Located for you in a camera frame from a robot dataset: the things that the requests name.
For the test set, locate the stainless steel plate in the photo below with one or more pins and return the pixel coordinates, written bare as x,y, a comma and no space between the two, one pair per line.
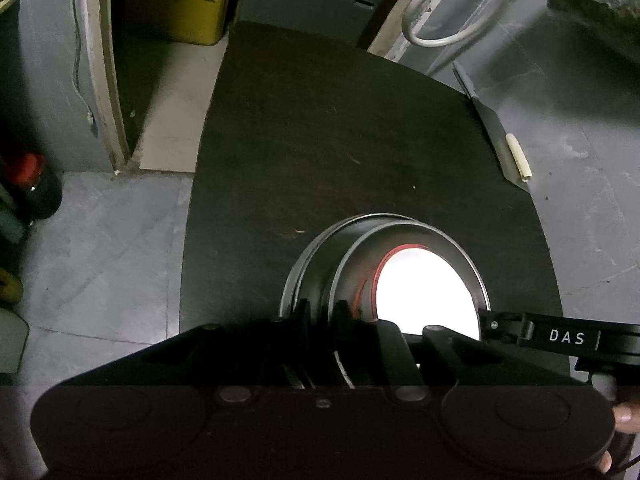
325,252

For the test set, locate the large steel basin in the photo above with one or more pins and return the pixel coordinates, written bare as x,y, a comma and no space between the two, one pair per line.
286,295

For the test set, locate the stainless steel bowl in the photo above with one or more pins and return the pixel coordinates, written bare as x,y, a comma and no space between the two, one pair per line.
360,260

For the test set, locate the dark bottle with red cap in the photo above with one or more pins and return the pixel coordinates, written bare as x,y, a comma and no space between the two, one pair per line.
30,180

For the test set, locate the yellow crate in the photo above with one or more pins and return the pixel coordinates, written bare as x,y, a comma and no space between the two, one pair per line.
195,20

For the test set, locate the white cylindrical stick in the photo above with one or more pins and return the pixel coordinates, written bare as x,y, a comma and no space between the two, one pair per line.
519,157

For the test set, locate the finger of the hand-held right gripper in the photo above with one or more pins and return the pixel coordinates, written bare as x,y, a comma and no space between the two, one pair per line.
502,327

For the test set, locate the person's right hand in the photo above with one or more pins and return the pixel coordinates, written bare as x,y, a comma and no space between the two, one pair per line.
627,417

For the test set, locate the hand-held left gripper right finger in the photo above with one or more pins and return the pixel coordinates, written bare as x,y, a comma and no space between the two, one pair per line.
395,355

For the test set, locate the cream door frame post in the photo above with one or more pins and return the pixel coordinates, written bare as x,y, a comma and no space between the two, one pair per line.
395,25
105,85

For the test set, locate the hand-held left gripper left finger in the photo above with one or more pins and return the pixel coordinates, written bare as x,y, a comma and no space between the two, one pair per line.
250,355

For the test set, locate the white ceramic bowl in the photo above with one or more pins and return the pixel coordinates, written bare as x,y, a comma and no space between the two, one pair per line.
425,290

